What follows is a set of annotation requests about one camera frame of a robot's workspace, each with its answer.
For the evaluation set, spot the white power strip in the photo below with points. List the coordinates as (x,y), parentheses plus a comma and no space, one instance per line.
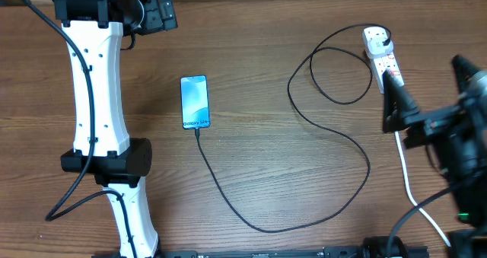
(380,65)

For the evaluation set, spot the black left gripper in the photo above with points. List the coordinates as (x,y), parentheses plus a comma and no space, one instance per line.
(157,21)

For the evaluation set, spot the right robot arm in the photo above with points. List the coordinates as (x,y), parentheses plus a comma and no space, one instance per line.
(470,197)

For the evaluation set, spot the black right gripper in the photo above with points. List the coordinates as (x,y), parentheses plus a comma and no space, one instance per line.
(396,113)

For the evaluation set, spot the white charger plug adapter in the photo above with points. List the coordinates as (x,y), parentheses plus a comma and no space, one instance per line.
(375,48)

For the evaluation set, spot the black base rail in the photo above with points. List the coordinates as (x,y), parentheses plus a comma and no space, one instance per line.
(258,253)

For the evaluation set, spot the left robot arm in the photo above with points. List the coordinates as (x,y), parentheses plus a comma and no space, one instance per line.
(102,146)

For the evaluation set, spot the blue Galaxy smartphone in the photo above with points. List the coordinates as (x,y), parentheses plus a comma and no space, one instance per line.
(195,102)

